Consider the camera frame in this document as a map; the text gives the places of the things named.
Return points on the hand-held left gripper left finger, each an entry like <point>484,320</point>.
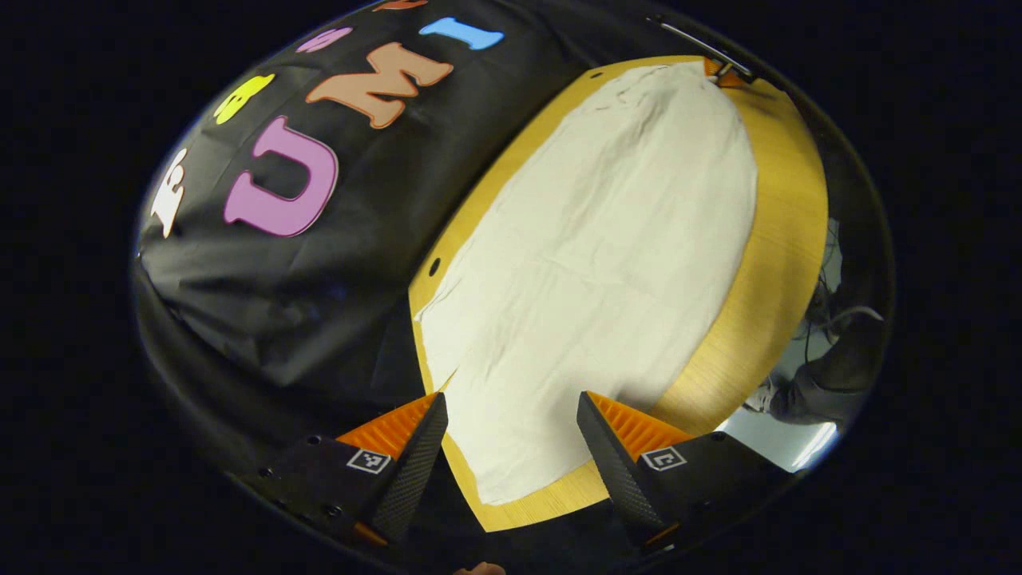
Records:
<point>415,471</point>

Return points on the white jeans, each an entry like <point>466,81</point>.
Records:
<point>599,263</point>

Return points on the black backdrop cloth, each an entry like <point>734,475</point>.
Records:
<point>319,303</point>

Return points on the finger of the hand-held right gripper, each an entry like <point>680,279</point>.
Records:
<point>725,77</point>

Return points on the person's legs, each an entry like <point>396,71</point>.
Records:
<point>838,375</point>

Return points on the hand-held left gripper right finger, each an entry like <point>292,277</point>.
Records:
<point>619,479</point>

